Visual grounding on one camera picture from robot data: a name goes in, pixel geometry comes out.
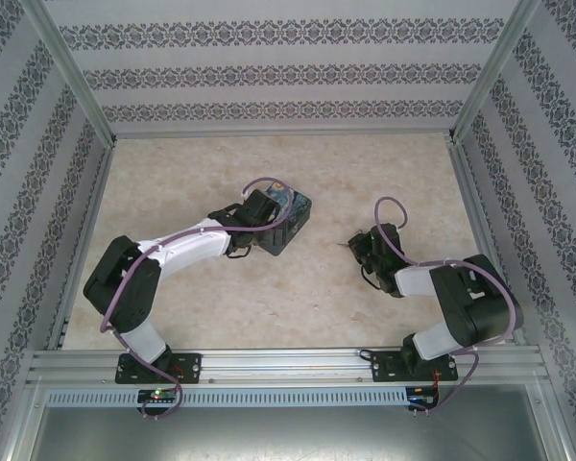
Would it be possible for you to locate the aluminium mounting rail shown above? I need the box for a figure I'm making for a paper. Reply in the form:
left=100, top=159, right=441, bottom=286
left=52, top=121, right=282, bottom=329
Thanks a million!
left=26, top=348, right=551, bottom=386

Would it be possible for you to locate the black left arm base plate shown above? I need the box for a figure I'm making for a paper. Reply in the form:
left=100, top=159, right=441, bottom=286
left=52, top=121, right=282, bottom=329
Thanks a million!
left=114, top=352, right=204, bottom=386

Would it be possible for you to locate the left circuit board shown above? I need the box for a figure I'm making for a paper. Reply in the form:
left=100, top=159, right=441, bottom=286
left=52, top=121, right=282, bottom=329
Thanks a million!
left=137, top=389, right=180, bottom=403

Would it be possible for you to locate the aluminium side rail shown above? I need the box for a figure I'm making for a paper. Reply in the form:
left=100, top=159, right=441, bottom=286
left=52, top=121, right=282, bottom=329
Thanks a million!
left=448, top=138, right=527, bottom=347
left=45, top=141, right=119, bottom=352

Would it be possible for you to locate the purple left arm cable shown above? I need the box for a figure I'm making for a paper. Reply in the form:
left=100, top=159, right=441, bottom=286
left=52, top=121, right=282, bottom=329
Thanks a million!
left=99, top=178, right=290, bottom=422

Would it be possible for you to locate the right circuit board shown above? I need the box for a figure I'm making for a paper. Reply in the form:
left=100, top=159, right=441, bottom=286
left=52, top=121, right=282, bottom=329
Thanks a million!
left=409, top=386, right=439, bottom=409

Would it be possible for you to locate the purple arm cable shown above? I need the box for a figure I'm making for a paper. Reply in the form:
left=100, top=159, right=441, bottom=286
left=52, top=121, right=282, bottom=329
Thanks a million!
left=373, top=195, right=522, bottom=418
left=99, top=178, right=290, bottom=422

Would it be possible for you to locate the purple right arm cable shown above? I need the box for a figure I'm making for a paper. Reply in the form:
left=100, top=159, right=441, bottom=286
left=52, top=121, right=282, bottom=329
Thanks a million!
left=373, top=195, right=522, bottom=418

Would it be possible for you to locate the starry night print box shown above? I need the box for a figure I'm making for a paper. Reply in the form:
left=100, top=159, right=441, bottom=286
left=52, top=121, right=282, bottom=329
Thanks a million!
left=261, top=180, right=315, bottom=256

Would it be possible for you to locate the aluminium frame post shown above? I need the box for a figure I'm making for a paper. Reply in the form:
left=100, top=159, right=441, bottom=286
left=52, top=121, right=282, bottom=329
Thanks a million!
left=26, top=0, right=119, bottom=148
left=448, top=0, right=543, bottom=143

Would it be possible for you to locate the grey metal sheet panel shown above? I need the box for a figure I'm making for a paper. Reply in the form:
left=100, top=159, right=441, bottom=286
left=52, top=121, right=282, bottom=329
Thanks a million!
left=0, top=378, right=576, bottom=461

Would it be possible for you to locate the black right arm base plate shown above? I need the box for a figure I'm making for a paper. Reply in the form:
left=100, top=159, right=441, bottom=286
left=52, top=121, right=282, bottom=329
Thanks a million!
left=369, top=350, right=460, bottom=384

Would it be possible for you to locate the circuit board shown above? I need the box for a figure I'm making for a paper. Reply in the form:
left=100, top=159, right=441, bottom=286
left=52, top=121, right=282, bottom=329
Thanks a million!
left=137, top=389, right=180, bottom=403
left=409, top=386, right=439, bottom=409

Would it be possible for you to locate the slotted grey cable duct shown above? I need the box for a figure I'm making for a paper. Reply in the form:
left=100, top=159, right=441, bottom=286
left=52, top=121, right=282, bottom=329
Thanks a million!
left=45, top=387, right=410, bottom=409

